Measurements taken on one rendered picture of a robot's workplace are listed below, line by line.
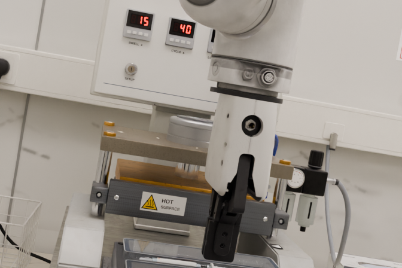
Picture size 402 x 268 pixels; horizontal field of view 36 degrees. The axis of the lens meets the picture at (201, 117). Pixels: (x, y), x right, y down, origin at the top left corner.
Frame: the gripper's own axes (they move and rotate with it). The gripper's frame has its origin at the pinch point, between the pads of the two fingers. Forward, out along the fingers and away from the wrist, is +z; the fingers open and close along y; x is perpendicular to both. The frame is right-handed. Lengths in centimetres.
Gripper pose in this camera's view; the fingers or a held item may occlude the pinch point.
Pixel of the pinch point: (220, 240)
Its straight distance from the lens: 65.7
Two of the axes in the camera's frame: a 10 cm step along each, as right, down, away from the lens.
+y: -1.5, -0.8, 9.9
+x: -9.7, -1.6, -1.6
